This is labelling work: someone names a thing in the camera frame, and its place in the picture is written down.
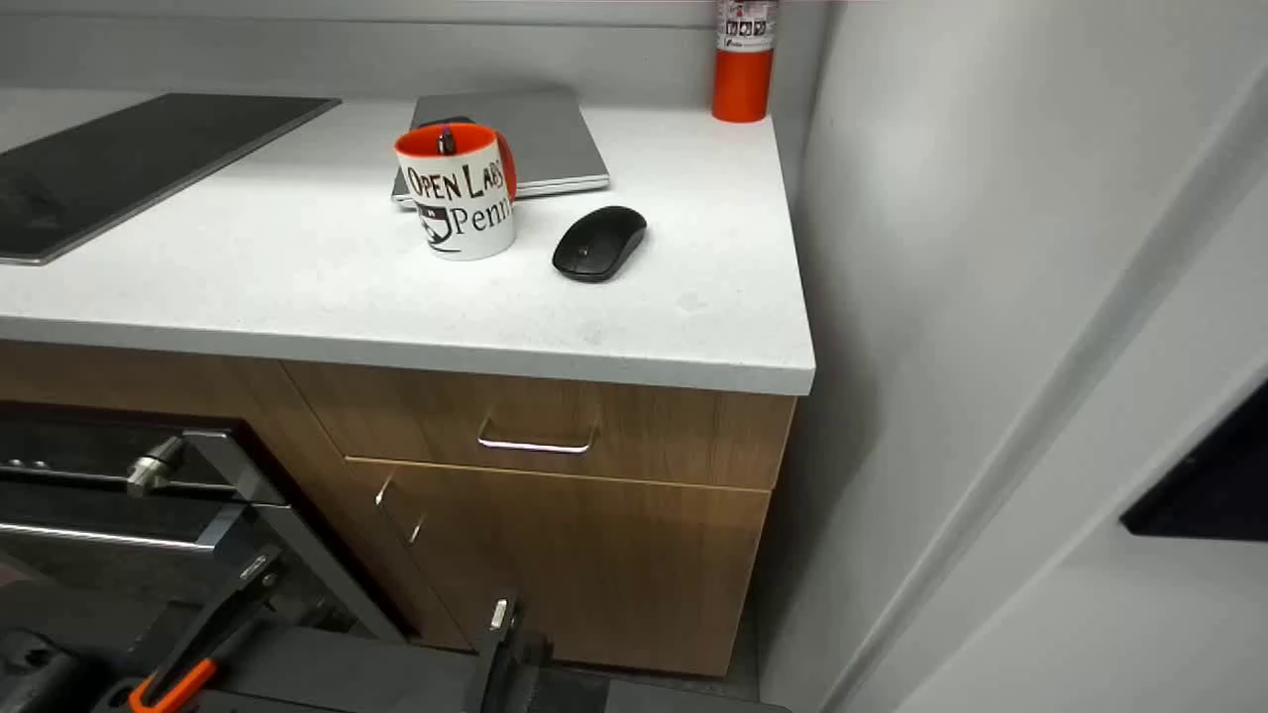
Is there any wooden drawer front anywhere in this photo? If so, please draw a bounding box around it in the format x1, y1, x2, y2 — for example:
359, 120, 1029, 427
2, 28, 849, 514
286, 363, 799, 494

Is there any black computer mouse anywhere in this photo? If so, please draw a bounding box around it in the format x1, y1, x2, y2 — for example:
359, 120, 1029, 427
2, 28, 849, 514
547, 202, 650, 284

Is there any wooden cabinet door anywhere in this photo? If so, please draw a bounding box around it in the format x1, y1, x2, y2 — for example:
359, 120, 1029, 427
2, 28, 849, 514
346, 456, 778, 680

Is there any grey closed laptop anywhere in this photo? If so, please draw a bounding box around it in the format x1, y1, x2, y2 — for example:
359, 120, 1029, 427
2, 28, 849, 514
387, 87, 615, 215

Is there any white mug with orange inside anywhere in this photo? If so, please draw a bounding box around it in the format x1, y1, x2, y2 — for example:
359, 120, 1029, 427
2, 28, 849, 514
393, 120, 524, 260

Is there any orange white bottle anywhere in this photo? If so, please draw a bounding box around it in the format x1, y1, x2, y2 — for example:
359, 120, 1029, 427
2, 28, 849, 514
710, 0, 783, 125

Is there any white tall cabinet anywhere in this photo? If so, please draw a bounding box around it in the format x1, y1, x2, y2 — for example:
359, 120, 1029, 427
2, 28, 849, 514
758, 0, 1268, 713

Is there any black induction cooktop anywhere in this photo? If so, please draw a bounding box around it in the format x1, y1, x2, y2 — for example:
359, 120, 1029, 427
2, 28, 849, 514
0, 91, 346, 271

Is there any black recessed panel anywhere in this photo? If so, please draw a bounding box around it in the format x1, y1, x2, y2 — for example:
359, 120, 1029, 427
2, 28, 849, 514
1118, 379, 1268, 547

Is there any silver drawer handle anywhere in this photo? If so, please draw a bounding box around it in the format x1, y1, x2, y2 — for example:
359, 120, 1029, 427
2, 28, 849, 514
477, 417, 599, 461

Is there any silver cabinet door handle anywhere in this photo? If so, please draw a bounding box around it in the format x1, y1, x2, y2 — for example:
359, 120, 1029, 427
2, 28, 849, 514
372, 470, 429, 547

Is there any silver oven handle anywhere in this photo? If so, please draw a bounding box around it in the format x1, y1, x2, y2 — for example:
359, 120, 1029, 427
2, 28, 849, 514
0, 441, 190, 503

